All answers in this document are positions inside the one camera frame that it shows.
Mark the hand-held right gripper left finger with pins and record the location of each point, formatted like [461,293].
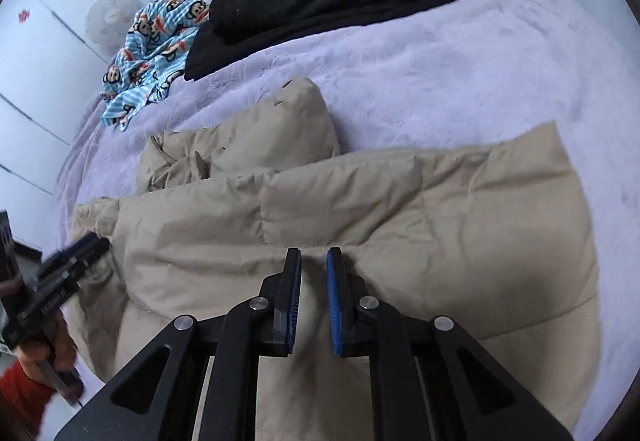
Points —
[295,301]

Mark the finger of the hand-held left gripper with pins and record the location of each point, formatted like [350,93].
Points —
[80,243]
[95,253]

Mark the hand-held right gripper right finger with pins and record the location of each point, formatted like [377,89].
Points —
[334,301]

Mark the beige puffer jacket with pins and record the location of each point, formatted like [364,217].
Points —
[400,231]

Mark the person's left forearm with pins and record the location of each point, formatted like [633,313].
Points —
[20,396]

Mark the person's left hand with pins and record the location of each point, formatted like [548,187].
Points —
[65,346]

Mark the white wardrobe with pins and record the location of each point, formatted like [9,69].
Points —
[40,71]

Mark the blue monkey print pajamas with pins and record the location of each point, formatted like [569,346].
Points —
[150,51]

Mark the white covered fan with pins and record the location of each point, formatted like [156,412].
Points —
[112,21]

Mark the flat black folded garment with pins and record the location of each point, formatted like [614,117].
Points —
[205,56]

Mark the red paper wardrobe decoration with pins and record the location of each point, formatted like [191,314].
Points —
[23,15]

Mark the purple fleece blanket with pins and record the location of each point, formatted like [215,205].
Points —
[450,71]

